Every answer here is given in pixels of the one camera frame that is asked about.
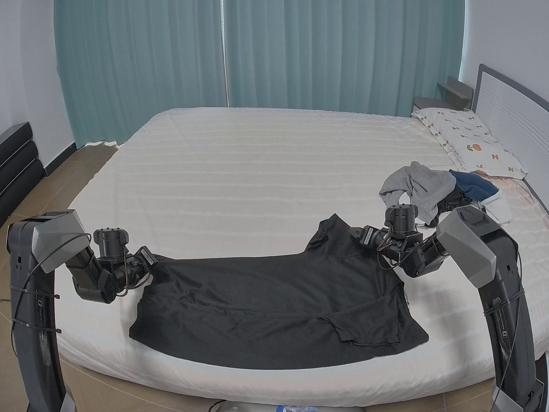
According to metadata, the pile of clothes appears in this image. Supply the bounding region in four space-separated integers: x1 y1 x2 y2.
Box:
379 161 513 228

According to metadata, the bed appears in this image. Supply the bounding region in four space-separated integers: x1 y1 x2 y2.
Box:
53 63 549 396

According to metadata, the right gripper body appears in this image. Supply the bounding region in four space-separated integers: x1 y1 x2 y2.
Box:
350 225 389 249

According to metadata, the black T-shirt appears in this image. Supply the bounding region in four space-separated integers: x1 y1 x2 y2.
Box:
129 214 429 366

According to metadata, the white printed pillow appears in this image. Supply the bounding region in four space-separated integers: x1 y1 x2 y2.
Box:
411 107 528 178

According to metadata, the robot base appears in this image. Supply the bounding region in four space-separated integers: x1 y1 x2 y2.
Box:
223 399 357 412

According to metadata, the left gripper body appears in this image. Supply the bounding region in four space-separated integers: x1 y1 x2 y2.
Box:
127 245 158 276

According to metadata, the black cable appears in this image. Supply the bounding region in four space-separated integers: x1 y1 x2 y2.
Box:
11 232 93 338
377 247 408 271
116 271 154 297

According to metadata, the grey bedside table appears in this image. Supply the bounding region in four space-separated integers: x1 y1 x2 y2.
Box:
413 76 474 111

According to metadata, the black chest of drawers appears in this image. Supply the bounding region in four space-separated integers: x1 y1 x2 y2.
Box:
0 122 45 226

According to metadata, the blue-green curtain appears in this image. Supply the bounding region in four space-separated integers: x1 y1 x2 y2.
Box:
53 0 228 147
223 0 466 117

